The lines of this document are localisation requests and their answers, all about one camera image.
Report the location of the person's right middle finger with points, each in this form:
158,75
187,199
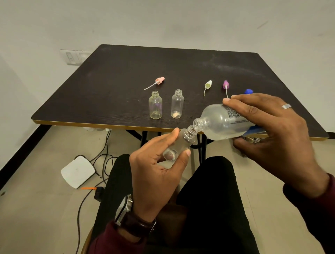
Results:
264,100

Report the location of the small clear plastic bottle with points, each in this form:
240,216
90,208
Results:
177,104
181,143
155,107

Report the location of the white router box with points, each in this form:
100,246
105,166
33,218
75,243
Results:
78,171

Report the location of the pink spray pump cap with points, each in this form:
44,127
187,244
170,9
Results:
159,80

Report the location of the white wall switch plate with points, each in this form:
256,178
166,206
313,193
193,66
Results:
74,57

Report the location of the person's left hand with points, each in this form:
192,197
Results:
151,180

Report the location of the person's right leg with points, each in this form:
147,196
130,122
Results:
214,198

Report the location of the dark wooden table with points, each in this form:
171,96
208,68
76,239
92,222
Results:
183,68

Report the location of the pale yellow spray pump cap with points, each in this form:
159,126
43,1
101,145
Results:
208,84

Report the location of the person's right thumb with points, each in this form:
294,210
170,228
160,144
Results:
248,147

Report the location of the person's leg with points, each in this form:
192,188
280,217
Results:
115,188
214,198

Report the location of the blue bottle cap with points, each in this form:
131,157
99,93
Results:
248,91

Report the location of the black power adapter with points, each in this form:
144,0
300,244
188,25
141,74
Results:
99,194

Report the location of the person's left leg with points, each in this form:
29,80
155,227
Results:
115,188

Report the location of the person's left forearm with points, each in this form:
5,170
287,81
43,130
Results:
110,243

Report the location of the person's left thumb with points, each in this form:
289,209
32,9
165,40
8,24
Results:
182,161

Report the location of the large clear labelled bottle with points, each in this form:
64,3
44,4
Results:
217,123

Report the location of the person's right hand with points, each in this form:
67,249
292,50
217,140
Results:
285,146

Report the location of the person's right forearm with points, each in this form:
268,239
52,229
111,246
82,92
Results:
319,209

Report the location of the purple spray pump cap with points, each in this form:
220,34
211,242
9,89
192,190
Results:
226,84

